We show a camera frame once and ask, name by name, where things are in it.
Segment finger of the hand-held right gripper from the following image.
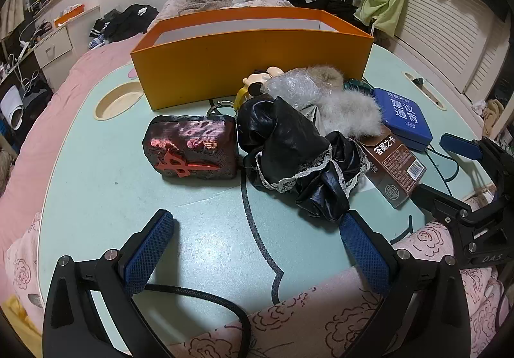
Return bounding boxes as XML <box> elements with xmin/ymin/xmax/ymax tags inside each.
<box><xmin>440</xmin><ymin>133</ymin><xmax>496</xmax><ymax>166</ymax></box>
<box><xmin>412</xmin><ymin>184</ymin><xmax>470</xmax><ymax>232</ymax></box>

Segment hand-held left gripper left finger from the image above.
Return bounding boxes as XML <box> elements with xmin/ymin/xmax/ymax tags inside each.
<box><xmin>42</xmin><ymin>209</ymin><xmax>177</xmax><ymax>358</ymax></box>

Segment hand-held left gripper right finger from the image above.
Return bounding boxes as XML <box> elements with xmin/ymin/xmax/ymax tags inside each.
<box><xmin>339</xmin><ymin>210</ymin><xmax>472</xmax><ymax>358</ymax></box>

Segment brown card box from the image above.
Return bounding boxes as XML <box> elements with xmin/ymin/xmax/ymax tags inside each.
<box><xmin>359</xmin><ymin>137</ymin><xmax>427</xmax><ymax>209</ymax></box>

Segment blue square tin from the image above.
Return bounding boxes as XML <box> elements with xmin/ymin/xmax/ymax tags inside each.
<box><xmin>371</xmin><ymin>87</ymin><xmax>433</xmax><ymax>152</ymax></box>

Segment dark red embroidered pouch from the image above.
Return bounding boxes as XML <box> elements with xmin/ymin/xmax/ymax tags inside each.
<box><xmin>143</xmin><ymin>114</ymin><xmax>241</xmax><ymax>182</ymax></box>

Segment grey white fur tail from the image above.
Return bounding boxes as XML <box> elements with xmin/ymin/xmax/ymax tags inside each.
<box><xmin>308</xmin><ymin>65</ymin><xmax>385</xmax><ymax>140</ymax></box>

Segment black teal toy car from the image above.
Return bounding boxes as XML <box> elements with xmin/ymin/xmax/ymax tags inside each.
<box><xmin>345</xmin><ymin>78</ymin><xmax>372</xmax><ymax>94</ymax></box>

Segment black leather lace garment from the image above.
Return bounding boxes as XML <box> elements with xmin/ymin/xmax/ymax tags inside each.
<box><xmin>237</xmin><ymin>96</ymin><xmax>372</xmax><ymax>224</ymax></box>

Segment clear bubble wrap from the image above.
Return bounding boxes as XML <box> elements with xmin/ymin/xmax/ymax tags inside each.
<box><xmin>261</xmin><ymin>68</ymin><xmax>323</xmax><ymax>110</ymax></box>

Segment orange storage box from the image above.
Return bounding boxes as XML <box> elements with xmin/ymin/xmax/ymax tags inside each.
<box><xmin>130</xmin><ymin>6</ymin><xmax>375</xmax><ymax>112</ymax></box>

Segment mint green desktop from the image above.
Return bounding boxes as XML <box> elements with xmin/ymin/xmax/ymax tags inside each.
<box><xmin>38</xmin><ymin>42</ymin><xmax>496</xmax><ymax>346</ymax></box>

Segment pink floral quilt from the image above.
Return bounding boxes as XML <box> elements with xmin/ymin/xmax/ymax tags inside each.
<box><xmin>0</xmin><ymin>211</ymin><xmax>514</xmax><ymax>358</ymax></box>

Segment white louvered wardrobe door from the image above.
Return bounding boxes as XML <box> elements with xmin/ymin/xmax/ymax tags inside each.
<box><xmin>385</xmin><ymin>0</ymin><xmax>514</xmax><ymax>113</ymax></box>

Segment metal key rings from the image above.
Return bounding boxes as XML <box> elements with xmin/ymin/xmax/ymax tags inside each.
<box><xmin>207</xmin><ymin>98</ymin><xmax>236</xmax><ymax>118</ymax></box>

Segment pink bedsheet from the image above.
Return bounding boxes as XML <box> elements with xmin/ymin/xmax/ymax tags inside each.
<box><xmin>0</xmin><ymin>37</ymin><xmax>145</xmax><ymax>206</ymax></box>

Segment white neck massager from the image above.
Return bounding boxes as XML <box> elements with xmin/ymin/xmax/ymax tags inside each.
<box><xmin>0</xmin><ymin>85</ymin><xmax>27</xmax><ymax>130</ymax></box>

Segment cartoon mouse figure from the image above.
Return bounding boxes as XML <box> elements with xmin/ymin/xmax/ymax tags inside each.
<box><xmin>242</xmin><ymin>66</ymin><xmax>284</xmax><ymax>98</ymax></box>

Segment white desk with drawer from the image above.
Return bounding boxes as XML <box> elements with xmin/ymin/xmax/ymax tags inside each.
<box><xmin>34</xmin><ymin>6</ymin><xmax>101</xmax><ymax>80</ymax></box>

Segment black striped clothes pile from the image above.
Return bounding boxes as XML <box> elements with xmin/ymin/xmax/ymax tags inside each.
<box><xmin>89</xmin><ymin>4</ymin><xmax>160</xmax><ymax>44</ymax></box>

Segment orange tissue box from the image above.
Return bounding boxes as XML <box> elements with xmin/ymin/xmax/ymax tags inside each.
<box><xmin>53</xmin><ymin>8</ymin><xmax>86</xmax><ymax>28</ymax></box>

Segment beige crumpled blanket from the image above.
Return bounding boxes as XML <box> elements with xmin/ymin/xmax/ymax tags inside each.
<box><xmin>146</xmin><ymin>0</ymin><xmax>296</xmax><ymax>31</ymax></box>

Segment thin black cable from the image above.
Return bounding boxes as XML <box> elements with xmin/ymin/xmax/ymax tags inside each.
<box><xmin>425</xmin><ymin>144</ymin><xmax>461</xmax><ymax>199</ymax></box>

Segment black braided cable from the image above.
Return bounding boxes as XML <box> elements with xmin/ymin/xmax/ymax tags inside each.
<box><xmin>144</xmin><ymin>283</ymin><xmax>252</xmax><ymax>358</ymax></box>

